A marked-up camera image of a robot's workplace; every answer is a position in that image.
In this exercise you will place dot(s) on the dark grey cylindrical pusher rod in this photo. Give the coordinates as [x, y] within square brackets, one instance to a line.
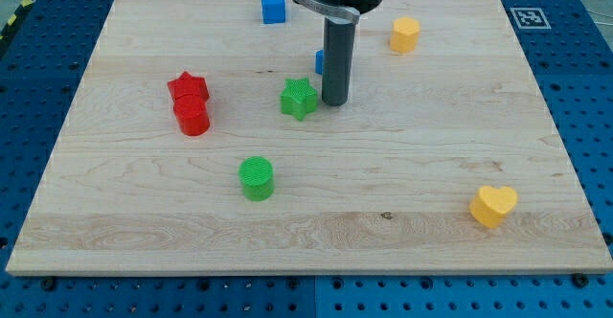
[339, 37]

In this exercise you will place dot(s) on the green star block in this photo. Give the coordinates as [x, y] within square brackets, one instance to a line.
[298, 98]

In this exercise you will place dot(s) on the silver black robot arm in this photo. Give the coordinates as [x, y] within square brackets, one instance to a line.
[341, 18]

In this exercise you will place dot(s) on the red star block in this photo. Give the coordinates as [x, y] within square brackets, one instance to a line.
[187, 84]

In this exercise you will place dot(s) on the small blue block behind rod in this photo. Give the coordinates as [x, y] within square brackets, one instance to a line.
[319, 62]

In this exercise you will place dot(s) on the yellow hexagon block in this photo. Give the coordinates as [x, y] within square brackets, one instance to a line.
[405, 35]

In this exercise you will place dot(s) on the blue cube block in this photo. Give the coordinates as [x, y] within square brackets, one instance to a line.
[273, 11]

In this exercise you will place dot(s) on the green cylinder block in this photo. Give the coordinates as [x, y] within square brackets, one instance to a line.
[256, 177]

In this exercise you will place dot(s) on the red cylinder block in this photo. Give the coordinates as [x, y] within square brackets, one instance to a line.
[191, 114]

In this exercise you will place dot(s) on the light wooden board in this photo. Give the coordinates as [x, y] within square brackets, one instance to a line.
[380, 185]

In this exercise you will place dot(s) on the white fiducial marker tag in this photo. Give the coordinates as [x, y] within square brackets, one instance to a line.
[530, 18]

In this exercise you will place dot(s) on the yellow heart block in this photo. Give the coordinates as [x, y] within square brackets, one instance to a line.
[490, 206]

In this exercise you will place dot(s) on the black yellow hazard tape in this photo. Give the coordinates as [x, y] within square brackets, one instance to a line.
[15, 21]

